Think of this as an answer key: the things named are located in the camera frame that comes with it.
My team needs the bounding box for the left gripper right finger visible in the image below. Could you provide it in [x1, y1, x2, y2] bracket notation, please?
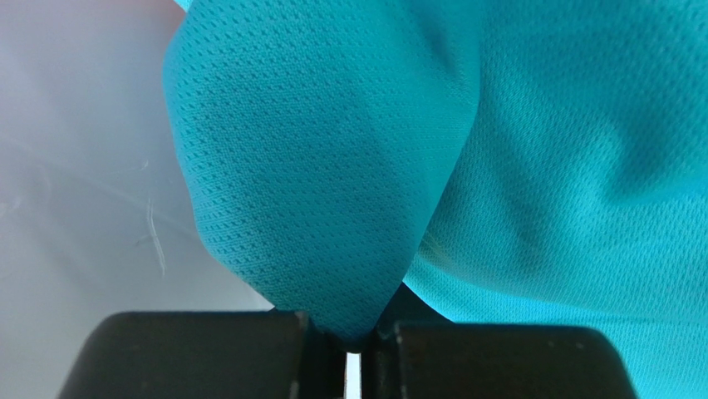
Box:
[361, 285, 637, 399]

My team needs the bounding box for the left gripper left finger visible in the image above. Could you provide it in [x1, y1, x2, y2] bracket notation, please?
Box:
[59, 311, 346, 399]

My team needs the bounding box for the teal t shirt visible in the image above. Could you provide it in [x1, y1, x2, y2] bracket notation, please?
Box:
[163, 1, 707, 398]

